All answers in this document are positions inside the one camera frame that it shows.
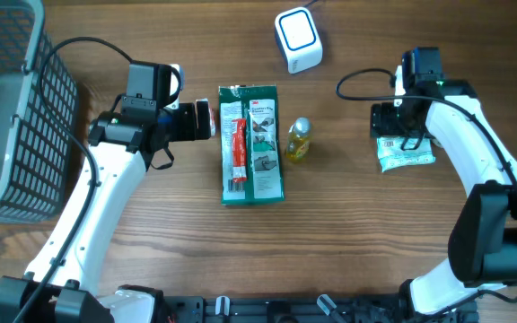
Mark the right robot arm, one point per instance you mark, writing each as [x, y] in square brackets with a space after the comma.
[427, 107]

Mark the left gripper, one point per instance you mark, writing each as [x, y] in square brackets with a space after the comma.
[201, 119]

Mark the teal wet wipes pack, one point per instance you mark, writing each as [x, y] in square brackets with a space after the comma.
[395, 152]

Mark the white barcode scanner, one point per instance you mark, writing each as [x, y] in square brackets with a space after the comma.
[298, 39]

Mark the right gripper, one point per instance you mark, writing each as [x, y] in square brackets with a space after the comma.
[381, 124]

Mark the red snack stick packet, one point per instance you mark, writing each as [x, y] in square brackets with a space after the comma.
[239, 155]

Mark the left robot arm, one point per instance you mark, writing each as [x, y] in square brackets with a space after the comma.
[60, 283]

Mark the green 3M gloves package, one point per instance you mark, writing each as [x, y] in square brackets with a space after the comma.
[259, 106]

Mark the grey plastic mesh basket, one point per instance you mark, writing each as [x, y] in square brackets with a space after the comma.
[34, 153]

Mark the yellow liquid soap bottle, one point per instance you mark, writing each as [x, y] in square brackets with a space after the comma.
[298, 140]

